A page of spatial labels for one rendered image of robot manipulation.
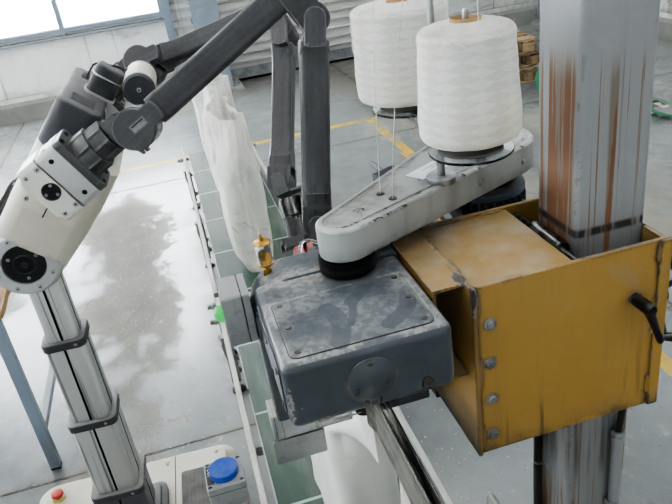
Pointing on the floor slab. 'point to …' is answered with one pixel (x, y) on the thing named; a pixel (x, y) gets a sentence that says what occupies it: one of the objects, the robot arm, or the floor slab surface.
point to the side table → (29, 390)
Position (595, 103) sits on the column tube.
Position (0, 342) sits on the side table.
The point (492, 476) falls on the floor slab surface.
